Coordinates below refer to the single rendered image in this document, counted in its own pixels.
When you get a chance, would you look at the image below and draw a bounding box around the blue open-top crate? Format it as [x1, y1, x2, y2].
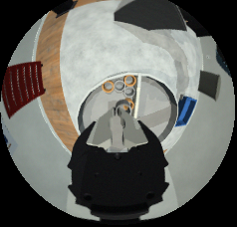
[175, 95, 197, 126]

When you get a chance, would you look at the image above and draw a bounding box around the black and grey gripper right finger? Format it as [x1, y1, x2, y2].
[118, 108, 168, 167]

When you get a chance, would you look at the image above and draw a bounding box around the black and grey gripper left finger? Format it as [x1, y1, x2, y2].
[67, 107, 116, 169]

